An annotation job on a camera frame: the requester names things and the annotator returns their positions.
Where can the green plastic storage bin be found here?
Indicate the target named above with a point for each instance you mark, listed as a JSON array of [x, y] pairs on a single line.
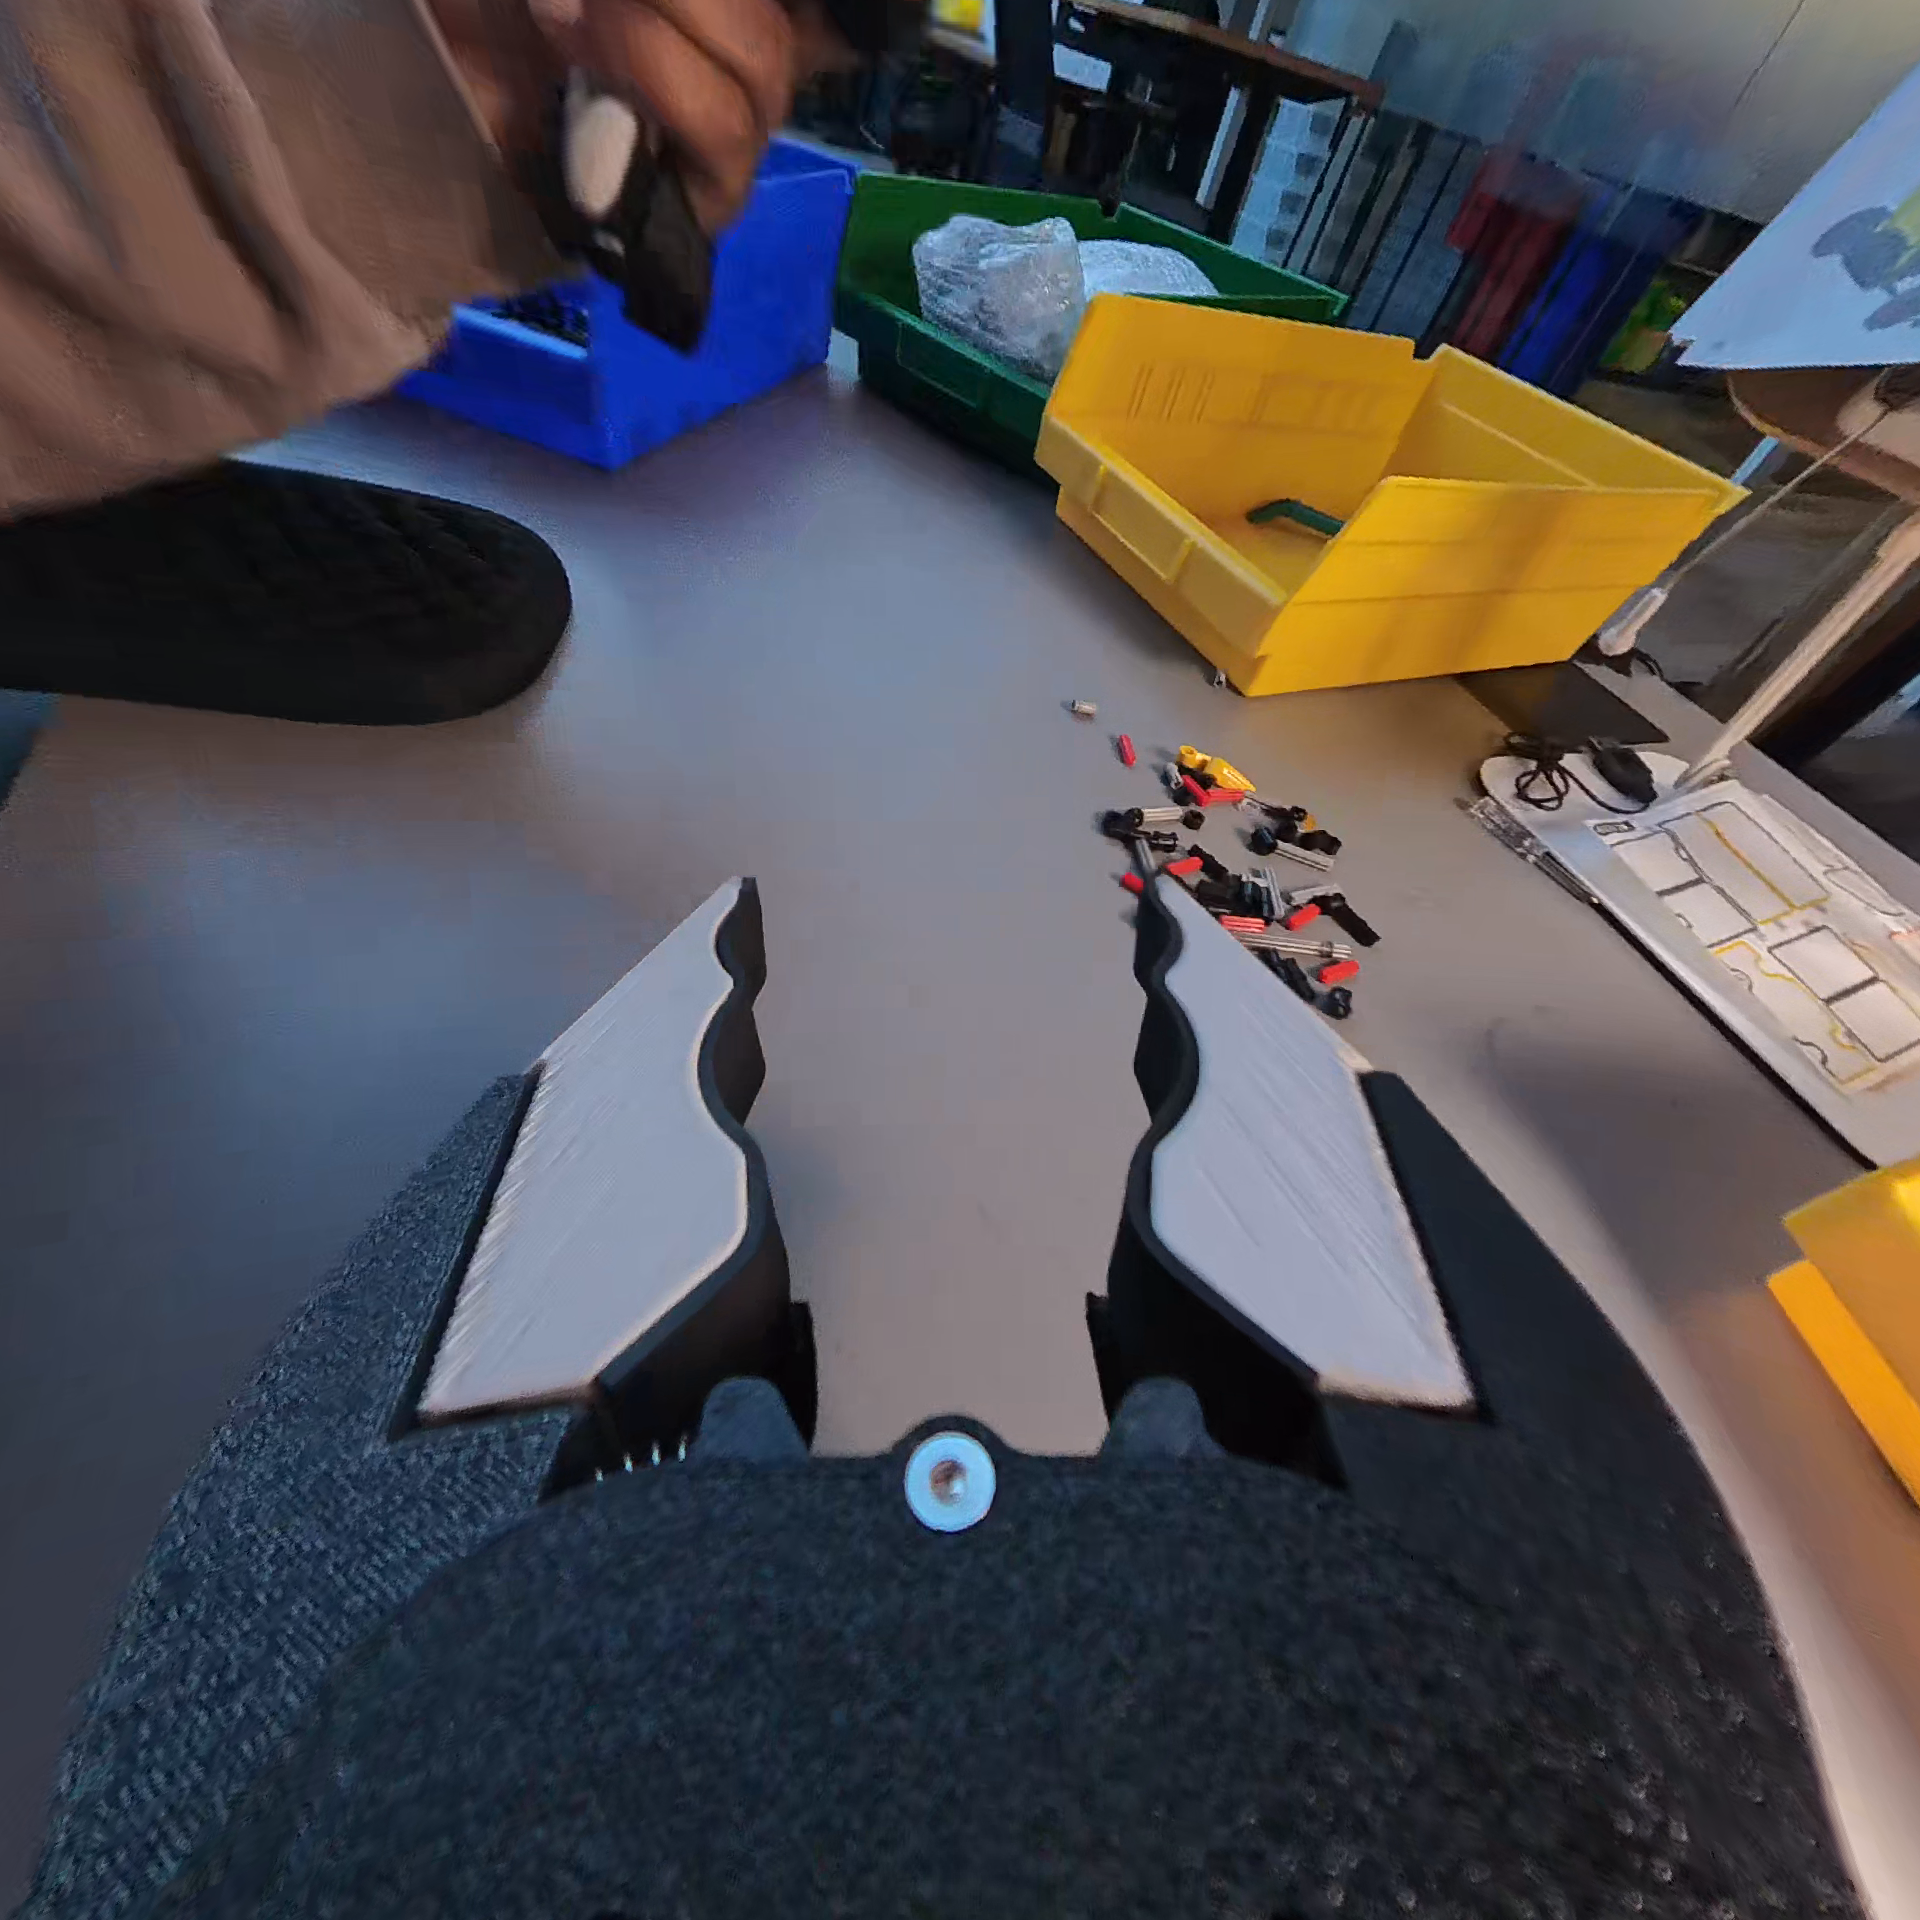
[[945, 377]]

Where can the yellow plastic storage bin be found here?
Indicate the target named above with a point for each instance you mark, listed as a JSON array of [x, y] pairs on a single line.
[[1858, 1275], [1501, 569]]

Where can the grey desk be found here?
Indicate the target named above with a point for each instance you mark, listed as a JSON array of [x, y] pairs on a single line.
[[898, 673]]

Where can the blue plastic storage bin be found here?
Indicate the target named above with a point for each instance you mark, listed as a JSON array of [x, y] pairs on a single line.
[[643, 406]]

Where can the heap of black parts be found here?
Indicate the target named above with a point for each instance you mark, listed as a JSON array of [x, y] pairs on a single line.
[[539, 318]]

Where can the clipboard with diagram sheet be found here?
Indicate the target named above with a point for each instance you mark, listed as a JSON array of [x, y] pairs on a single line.
[[1725, 933]]

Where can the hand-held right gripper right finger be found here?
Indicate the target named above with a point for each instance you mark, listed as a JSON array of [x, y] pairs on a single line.
[[1290, 1186]]

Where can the black chair armrest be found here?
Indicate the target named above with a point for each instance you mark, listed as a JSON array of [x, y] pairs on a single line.
[[268, 599]]

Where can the person's left forearm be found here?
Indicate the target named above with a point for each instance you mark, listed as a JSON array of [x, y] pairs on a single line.
[[180, 227]]

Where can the green bent tool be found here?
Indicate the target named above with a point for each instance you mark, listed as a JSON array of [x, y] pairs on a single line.
[[1296, 517]]

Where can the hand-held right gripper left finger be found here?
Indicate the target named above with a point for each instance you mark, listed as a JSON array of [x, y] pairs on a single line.
[[599, 1186]]

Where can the clear plastic parts bag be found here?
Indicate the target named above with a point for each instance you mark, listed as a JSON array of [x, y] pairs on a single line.
[[995, 293], [1146, 270]]

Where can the open instruction booklet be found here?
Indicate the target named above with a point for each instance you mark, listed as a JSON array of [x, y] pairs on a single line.
[[1816, 227]]

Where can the pile of small building pieces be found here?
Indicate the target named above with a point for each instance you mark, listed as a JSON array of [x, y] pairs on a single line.
[[1262, 899]]

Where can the background coloured bins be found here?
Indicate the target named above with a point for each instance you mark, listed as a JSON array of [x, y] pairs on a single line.
[[1558, 284]]

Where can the person's left hand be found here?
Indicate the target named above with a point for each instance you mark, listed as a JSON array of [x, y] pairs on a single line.
[[707, 77]]

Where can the background wooden table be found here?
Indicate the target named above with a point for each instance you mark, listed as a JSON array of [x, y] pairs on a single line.
[[1198, 45]]

